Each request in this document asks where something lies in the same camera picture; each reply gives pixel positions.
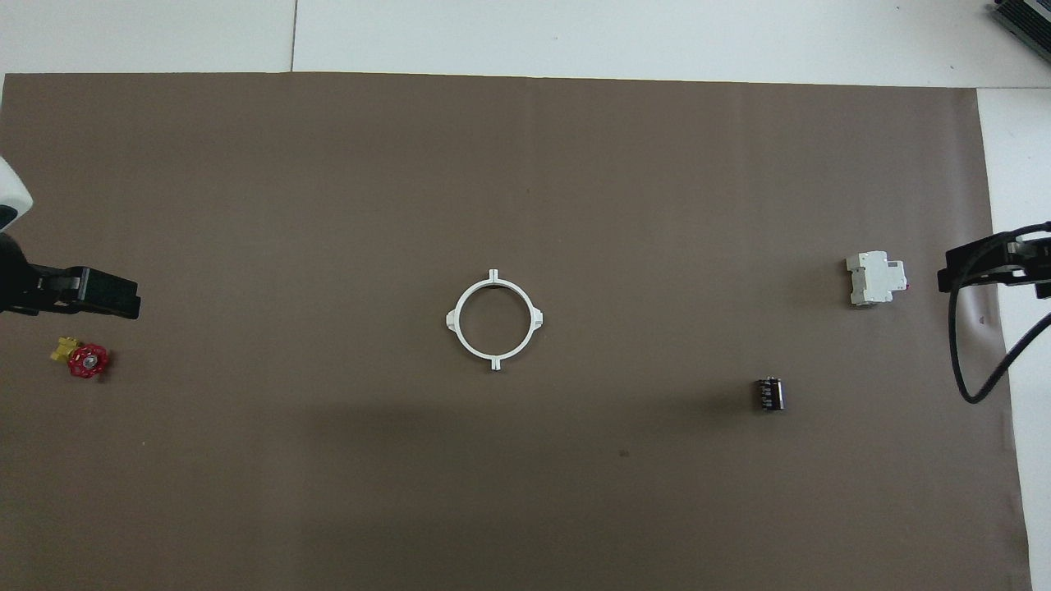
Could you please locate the grey ribbed device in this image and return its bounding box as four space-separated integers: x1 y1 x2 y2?
989 0 1051 44

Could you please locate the white circuit breaker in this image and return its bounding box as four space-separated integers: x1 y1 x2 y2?
846 250 909 309

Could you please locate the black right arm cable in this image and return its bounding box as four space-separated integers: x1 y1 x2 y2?
948 220 1051 405

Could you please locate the red yellow valve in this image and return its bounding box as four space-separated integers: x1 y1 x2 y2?
50 335 111 379

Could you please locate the brown paper mat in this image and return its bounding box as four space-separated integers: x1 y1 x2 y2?
0 72 1034 591

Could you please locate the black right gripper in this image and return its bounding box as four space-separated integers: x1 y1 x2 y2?
939 232 1051 299

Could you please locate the white half ring pipe clamp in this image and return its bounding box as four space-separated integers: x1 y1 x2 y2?
490 268 546 371
445 279 503 362

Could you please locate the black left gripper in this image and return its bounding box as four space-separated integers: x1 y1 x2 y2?
0 234 140 319

